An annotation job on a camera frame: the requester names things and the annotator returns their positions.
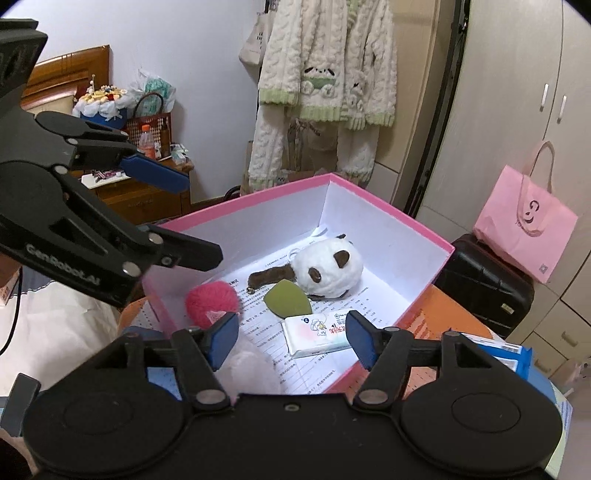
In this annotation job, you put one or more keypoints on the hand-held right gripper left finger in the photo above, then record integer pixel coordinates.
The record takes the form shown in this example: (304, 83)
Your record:
(224, 337)

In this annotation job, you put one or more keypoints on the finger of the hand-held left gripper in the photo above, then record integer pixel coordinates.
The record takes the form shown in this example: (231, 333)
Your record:
(157, 173)
(189, 251)

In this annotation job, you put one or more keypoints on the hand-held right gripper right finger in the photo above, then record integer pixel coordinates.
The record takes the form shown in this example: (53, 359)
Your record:
(362, 337)

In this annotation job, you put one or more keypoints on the pink yarn ball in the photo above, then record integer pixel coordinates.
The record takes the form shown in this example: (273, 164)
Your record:
(210, 300)

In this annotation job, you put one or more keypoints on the white mesh pouf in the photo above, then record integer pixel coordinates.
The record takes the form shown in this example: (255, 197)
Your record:
(251, 371)

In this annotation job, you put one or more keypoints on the white wet wipes pack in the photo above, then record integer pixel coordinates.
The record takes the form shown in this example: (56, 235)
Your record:
(314, 334)

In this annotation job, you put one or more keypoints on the olive green sponge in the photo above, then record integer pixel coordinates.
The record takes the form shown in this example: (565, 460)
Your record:
(286, 302)

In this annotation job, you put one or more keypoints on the brown furry tail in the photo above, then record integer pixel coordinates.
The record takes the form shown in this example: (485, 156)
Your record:
(268, 277)

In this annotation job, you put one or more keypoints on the white panda plush toy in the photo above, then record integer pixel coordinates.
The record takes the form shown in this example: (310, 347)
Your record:
(323, 272)

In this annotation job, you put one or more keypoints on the pink cardboard box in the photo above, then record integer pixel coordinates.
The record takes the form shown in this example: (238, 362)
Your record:
(401, 240)

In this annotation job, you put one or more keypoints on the blue plastic packet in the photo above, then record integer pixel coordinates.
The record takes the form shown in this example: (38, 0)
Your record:
(503, 353)

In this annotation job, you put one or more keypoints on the orange drink bottle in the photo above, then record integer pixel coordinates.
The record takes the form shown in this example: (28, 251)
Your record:
(147, 141)

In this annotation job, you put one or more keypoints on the wooden nightstand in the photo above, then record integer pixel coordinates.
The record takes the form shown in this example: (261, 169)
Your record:
(134, 198)

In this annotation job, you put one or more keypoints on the plaid basket bag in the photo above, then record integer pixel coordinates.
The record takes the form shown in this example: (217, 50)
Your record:
(161, 129)

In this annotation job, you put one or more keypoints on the patchwork knitted blanket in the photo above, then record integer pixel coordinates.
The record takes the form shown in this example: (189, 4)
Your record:
(443, 314)

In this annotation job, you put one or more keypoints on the white green plastic bag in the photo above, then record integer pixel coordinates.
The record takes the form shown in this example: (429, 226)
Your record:
(157, 85)

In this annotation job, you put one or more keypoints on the flower bouquet blue wrap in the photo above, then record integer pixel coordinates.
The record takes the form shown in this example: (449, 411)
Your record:
(99, 104)

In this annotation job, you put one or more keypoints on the cream knitted pants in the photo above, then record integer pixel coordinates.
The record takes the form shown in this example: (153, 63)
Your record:
(272, 152)

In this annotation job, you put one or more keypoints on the black suitcase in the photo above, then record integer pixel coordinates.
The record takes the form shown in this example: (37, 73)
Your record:
(485, 286)

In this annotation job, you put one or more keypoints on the wooden headboard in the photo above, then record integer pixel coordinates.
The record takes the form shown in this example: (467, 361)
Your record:
(69, 69)

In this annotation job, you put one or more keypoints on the brown paper bag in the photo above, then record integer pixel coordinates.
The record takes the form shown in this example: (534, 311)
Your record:
(307, 152)

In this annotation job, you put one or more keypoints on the beige canvas tote bag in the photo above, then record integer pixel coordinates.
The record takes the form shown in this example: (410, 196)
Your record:
(254, 46)

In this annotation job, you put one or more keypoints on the pink tote bag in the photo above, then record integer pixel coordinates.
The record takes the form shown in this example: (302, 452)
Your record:
(521, 221)

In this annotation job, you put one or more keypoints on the cream knitted cardigan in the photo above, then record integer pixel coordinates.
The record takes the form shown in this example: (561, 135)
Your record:
(323, 46)

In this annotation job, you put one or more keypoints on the black clothes rack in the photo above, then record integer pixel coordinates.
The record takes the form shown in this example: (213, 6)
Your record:
(445, 92)

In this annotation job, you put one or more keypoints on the tall beige wooden panel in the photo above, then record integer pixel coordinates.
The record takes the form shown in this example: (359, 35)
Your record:
(411, 69)

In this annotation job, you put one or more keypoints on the light wood wardrobe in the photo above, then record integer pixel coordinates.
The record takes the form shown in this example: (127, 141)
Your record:
(508, 69)

